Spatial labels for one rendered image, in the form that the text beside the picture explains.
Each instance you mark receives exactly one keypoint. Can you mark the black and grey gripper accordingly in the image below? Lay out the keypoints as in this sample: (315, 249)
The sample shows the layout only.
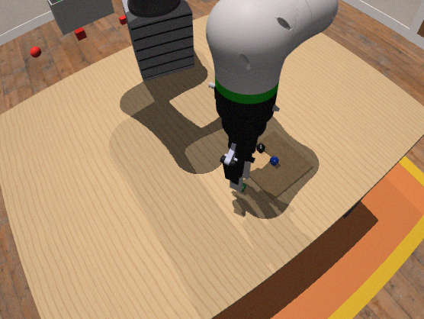
(239, 143)

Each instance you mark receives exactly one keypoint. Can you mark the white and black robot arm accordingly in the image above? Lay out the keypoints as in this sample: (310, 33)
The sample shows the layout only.
(249, 41)

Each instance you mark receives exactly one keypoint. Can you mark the blue die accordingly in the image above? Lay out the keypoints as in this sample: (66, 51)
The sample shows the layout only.
(274, 160)

